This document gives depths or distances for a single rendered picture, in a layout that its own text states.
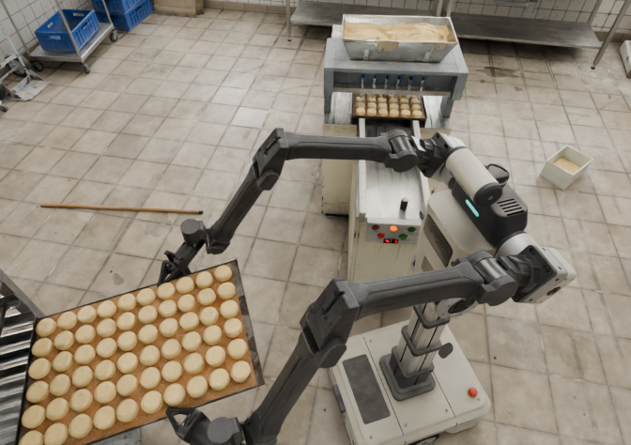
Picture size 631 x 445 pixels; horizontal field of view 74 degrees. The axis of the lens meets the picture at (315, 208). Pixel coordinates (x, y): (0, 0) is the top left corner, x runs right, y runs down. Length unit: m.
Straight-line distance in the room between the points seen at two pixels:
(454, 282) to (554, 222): 2.54
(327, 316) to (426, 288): 0.21
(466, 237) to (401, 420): 1.12
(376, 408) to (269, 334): 0.77
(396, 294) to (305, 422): 1.58
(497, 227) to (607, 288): 2.11
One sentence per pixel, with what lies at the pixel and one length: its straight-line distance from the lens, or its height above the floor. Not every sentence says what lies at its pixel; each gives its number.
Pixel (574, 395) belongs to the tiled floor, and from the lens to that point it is 2.72.
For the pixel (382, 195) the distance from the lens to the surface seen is 2.00.
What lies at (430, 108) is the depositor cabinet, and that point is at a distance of 2.62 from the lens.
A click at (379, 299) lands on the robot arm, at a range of 0.81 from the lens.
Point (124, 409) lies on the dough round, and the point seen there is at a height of 1.16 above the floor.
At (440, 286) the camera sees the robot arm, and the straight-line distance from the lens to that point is 0.89.
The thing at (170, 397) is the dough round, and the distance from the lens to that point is 1.18.
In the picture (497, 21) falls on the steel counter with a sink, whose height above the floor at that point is 0.23.
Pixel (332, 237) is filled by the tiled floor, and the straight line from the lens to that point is 2.88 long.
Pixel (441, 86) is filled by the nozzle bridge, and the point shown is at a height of 1.05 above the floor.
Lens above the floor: 2.24
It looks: 47 degrees down
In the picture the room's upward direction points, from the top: straight up
